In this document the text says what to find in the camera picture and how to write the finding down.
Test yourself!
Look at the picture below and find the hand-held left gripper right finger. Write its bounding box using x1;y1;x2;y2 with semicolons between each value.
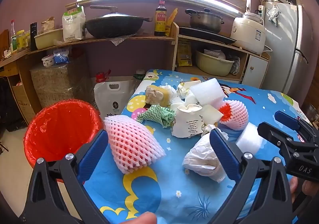
209;128;293;224

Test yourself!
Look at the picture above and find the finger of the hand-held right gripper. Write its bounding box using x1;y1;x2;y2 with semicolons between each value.
275;111;319;143
257;122;299;150

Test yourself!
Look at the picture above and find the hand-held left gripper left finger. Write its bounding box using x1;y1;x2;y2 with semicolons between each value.
26;129;109;224

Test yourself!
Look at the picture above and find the white plastic bag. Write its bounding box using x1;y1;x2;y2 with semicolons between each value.
182;128;230;184

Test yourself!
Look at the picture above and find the small white foam roll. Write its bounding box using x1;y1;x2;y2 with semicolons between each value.
235;124;265;151

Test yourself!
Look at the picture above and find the pink foam fruit net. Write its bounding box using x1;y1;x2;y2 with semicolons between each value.
103;114;167;174

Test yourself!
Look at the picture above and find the pink net with orange core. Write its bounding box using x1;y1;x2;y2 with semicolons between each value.
218;99;249;130

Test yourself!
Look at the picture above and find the red trash bin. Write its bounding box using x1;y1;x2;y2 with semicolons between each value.
24;99;104;183

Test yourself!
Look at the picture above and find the white foam piece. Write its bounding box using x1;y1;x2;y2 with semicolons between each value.
201;104;224;125

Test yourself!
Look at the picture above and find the white paper cup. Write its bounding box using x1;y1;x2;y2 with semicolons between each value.
172;104;206;138

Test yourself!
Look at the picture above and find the large white foam roll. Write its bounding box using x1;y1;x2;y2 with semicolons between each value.
196;78;226;107

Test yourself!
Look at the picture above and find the white tissue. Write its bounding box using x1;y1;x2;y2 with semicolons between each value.
176;82;197;99
170;94;187;109

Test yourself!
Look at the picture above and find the green striped cloth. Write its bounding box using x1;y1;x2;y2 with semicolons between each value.
137;105;176;128

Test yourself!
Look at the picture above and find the yellow sponge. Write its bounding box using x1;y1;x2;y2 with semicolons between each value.
145;85;173;107

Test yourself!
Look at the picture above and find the person's right hand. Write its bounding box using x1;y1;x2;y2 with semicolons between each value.
289;176;319;203

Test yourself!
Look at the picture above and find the person's left hand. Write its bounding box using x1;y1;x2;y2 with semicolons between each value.
122;211;157;224

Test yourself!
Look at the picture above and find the white cabinet door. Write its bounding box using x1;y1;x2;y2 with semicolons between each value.
242;55;269;88

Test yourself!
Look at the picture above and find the white rice bag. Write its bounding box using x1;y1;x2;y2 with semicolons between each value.
94;81;136;119

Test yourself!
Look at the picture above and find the silver refrigerator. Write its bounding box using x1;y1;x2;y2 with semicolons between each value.
260;2;312;100

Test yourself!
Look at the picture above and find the grey cloth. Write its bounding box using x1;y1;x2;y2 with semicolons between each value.
232;57;241;75

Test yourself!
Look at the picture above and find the oil bottle with red cap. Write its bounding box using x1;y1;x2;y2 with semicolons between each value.
96;70;111;84

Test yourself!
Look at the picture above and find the plastic wrapped woven box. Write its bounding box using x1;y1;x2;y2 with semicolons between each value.
30;63;96;108

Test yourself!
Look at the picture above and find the cardboard box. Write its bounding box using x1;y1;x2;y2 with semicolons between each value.
12;82;36;125

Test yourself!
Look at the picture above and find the green plastic basin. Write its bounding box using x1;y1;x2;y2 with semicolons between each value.
195;50;236;77

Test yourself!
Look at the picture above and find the clear plastic water bottle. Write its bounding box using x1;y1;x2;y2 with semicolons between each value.
133;70;146;81

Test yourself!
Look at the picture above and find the white rice cooker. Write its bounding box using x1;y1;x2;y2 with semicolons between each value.
230;12;266;55

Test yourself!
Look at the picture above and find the white lidded container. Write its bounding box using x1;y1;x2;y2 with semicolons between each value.
204;49;226;60

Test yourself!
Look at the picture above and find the black bag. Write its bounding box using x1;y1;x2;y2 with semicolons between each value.
0;77;28;132

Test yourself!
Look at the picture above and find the blue packet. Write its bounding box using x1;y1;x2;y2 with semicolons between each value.
53;48;70;64

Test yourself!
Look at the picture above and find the small white bowl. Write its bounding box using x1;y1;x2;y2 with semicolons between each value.
41;55;55;67

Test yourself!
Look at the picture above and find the black induction cooker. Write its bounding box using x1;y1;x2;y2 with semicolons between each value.
178;26;237;44

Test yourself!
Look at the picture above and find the foil sheet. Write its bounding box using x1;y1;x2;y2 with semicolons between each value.
110;36;136;46

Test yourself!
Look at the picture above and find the cream plastic basin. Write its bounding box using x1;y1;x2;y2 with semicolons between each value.
34;28;64;49

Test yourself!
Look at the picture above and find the steel pot with lid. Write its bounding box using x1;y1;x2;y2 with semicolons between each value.
185;8;225;34

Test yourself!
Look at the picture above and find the wooden shelf unit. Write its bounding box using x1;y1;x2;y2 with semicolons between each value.
0;22;271;125

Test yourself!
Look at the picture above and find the white powder bag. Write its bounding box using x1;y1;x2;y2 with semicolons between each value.
62;6;86;41

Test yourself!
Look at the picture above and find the black wok with lid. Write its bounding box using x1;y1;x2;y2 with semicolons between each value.
85;5;153;38

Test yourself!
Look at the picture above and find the tall black box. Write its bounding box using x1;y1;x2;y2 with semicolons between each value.
30;23;38;51

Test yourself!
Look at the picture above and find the yellow jar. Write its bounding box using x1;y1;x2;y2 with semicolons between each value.
15;30;27;52

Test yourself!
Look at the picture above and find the brown paper bag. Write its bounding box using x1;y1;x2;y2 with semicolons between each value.
41;17;55;34

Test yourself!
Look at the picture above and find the clear bottle with red cap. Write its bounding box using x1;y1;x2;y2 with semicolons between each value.
10;20;17;52

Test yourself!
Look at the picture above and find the yellow noodle packet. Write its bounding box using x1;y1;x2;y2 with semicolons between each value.
166;8;178;27

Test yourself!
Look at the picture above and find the dark soy sauce bottle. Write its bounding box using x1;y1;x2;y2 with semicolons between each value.
154;0;167;37

